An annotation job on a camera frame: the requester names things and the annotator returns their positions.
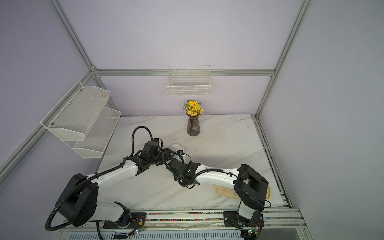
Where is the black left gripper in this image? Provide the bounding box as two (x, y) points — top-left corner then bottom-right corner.
(149, 147), (176, 167)

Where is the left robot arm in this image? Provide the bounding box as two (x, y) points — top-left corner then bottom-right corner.
(46, 139), (163, 230)

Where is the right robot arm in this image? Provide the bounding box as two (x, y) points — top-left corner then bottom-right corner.
(164, 158), (269, 223)

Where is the dark glass vase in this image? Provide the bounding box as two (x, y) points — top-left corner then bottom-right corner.
(186, 113), (201, 137)

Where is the cream work glove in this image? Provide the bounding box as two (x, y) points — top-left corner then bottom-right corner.
(214, 185), (241, 200)

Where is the yellow flower bouquet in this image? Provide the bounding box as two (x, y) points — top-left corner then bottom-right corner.
(183, 101), (205, 117)

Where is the white two-tier mesh shelf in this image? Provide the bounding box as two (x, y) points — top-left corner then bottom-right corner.
(41, 82), (122, 159)

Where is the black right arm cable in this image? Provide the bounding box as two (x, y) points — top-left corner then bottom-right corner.
(160, 149), (238, 190)

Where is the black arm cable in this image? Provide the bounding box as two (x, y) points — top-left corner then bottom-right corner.
(44, 125), (154, 232)
(160, 149), (238, 190)

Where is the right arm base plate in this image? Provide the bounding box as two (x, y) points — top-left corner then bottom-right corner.
(223, 211), (264, 229)

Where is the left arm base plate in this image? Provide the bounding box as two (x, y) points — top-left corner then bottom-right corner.
(103, 211), (147, 229)

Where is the white wire wall basket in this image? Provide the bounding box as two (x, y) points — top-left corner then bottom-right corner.
(166, 65), (211, 97)

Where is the aluminium frame profile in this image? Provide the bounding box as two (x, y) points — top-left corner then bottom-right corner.
(1, 1), (302, 206)

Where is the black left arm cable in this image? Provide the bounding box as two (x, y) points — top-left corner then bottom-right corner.
(44, 125), (154, 232)

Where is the aluminium front rail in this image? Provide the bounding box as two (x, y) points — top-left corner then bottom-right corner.
(55, 207), (313, 240)

